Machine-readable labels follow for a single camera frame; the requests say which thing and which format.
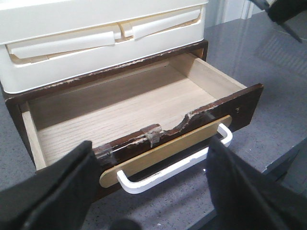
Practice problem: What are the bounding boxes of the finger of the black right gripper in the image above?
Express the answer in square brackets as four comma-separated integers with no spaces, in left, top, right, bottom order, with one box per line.
[251,0,307,43]

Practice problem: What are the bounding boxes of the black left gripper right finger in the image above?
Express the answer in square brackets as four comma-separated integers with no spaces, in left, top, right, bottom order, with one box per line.
[206,137,307,230]

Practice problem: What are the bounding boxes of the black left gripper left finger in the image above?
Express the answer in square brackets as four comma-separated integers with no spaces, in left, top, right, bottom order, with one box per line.
[0,141,101,230]

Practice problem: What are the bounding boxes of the wooden drawer white handle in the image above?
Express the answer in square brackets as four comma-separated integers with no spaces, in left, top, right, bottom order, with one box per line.
[19,49,264,202]

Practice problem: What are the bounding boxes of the dark brown wooden drawer cabinet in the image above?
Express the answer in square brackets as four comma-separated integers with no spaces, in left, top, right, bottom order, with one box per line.
[1,39,208,170]

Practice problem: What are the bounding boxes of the white plastic storage box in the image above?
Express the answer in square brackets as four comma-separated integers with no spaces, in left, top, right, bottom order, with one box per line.
[0,0,207,94]

